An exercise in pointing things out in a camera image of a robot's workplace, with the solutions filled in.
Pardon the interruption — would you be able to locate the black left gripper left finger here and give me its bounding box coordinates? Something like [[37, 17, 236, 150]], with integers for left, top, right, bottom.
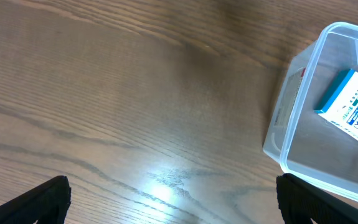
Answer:
[[0, 175, 71, 224]]

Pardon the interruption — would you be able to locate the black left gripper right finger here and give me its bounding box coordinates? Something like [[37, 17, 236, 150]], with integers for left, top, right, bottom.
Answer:
[[276, 174, 358, 224]]

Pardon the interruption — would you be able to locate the clear plastic container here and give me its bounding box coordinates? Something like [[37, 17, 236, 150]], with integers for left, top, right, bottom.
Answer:
[[263, 22, 358, 202]]

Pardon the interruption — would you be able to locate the blue white cardboard box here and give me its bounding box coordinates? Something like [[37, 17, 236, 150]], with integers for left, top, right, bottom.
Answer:
[[314, 69, 358, 141]]

